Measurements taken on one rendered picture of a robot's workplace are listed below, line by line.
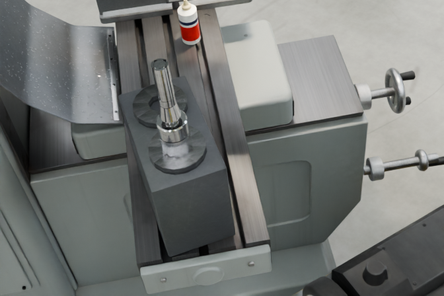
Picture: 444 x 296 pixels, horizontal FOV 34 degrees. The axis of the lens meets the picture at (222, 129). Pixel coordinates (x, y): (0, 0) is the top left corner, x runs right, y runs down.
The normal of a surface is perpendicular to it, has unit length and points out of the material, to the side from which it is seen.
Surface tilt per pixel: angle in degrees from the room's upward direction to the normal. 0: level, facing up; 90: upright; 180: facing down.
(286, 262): 0
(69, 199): 90
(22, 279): 89
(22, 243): 89
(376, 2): 0
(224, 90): 0
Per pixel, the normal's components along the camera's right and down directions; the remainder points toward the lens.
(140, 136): -0.09, -0.66
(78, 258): 0.15, 0.73
